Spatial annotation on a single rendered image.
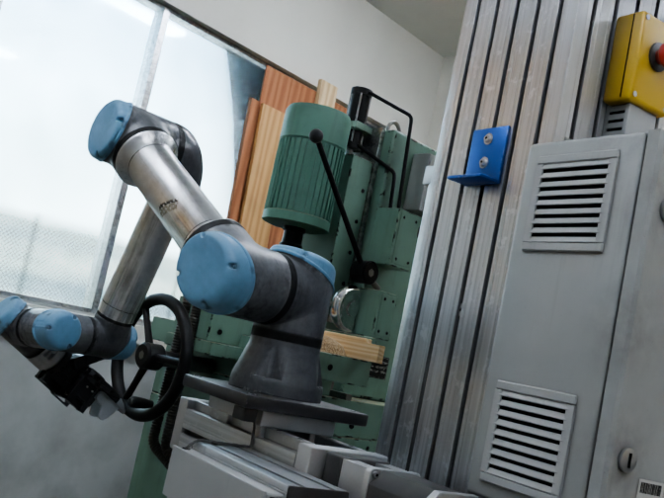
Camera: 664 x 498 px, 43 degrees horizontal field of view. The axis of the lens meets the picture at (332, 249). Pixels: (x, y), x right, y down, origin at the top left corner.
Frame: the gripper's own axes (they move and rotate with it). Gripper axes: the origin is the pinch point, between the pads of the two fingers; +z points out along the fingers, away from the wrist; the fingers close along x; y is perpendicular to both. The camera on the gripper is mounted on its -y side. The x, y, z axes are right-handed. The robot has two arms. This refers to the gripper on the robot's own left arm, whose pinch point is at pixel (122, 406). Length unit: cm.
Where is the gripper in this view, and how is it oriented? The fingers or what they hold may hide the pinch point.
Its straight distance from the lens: 192.5
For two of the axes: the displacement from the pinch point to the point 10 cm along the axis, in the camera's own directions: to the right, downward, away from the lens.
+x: 7.0, 0.6, -7.1
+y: -5.2, 7.3, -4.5
